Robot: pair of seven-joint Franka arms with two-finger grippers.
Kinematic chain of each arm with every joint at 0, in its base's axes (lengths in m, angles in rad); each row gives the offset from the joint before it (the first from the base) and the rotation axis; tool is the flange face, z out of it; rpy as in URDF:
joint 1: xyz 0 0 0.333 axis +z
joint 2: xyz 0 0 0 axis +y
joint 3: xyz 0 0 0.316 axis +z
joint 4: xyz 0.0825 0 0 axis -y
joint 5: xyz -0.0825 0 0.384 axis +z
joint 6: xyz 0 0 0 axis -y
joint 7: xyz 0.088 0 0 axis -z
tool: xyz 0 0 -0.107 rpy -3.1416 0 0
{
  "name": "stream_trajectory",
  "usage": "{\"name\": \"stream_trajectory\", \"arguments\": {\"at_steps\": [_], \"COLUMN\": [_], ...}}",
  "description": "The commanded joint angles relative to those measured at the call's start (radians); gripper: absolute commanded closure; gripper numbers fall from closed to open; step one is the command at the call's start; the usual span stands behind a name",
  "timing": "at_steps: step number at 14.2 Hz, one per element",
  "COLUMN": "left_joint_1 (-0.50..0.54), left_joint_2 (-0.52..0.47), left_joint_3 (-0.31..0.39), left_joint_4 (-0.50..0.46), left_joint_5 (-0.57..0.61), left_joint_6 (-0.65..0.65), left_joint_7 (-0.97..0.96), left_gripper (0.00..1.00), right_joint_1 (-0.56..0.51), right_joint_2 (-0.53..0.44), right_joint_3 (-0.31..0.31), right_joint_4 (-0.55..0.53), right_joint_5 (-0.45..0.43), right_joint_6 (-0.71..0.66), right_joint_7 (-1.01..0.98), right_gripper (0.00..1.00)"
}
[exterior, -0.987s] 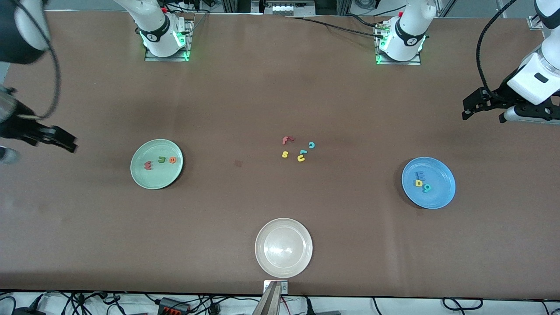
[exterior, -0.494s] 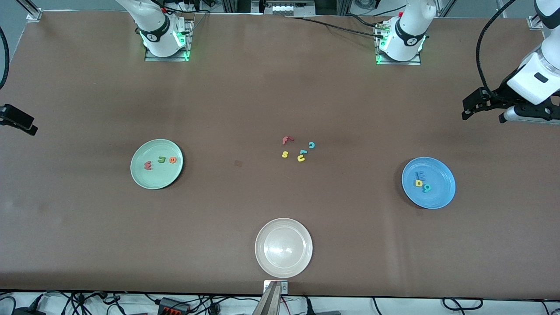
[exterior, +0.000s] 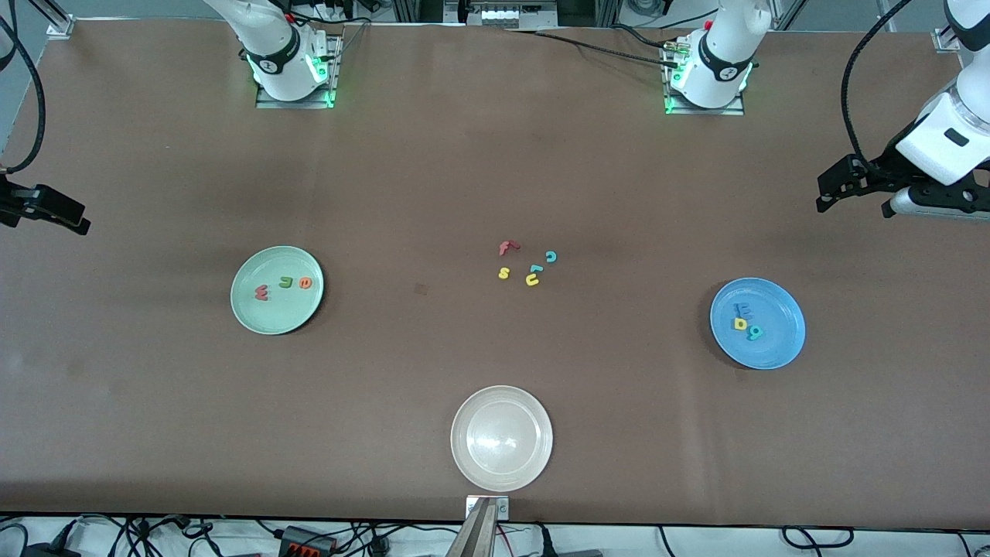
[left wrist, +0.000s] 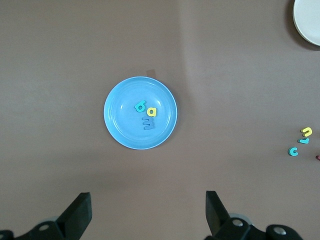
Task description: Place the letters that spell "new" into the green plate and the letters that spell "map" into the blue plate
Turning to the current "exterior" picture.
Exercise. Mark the red foam letter w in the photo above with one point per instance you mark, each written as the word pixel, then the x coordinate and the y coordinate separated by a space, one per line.
pixel 261 294

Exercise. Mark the black power strip red switches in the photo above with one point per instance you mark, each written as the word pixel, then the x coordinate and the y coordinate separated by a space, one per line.
pixel 305 541

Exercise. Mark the red foam letter f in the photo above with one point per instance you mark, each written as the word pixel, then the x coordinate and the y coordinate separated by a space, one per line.
pixel 504 248

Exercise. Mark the blue foam letter m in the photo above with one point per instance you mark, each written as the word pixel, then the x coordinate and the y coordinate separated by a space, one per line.
pixel 742 309

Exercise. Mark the pale green plate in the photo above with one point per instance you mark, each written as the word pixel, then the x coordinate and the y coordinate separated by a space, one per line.
pixel 278 317

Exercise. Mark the black plug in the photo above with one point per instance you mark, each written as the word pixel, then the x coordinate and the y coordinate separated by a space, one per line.
pixel 377 547

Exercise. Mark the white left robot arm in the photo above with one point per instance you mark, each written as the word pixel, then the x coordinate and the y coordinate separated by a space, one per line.
pixel 719 70

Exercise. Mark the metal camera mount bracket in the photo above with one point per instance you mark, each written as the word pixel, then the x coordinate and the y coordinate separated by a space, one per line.
pixel 481 530

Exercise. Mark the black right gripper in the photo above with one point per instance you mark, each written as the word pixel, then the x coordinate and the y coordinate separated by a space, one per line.
pixel 15 203

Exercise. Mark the grey power strip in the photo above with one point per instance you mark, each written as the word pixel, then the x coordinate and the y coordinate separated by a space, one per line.
pixel 506 15

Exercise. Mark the teal foam letter q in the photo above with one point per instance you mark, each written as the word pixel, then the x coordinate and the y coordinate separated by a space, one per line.
pixel 756 335

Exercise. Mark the beige plate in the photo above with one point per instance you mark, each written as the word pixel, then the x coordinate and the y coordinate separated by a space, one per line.
pixel 501 438

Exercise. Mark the blue plate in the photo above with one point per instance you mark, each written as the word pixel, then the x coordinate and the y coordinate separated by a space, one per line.
pixel 777 309

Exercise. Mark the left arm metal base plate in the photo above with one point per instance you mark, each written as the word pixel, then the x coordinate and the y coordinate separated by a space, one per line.
pixel 735 111

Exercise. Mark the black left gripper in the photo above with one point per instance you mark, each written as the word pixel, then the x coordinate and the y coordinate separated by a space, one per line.
pixel 884 169

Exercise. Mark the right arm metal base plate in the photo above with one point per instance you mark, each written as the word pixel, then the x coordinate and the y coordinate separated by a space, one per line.
pixel 298 103

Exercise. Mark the black adapter box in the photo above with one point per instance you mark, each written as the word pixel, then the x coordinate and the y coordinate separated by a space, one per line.
pixel 50 551

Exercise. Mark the metal table corner bracket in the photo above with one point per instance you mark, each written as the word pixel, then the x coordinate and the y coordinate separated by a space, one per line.
pixel 943 39
pixel 60 27

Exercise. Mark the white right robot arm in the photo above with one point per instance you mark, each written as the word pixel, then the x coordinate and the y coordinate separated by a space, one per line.
pixel 278 54

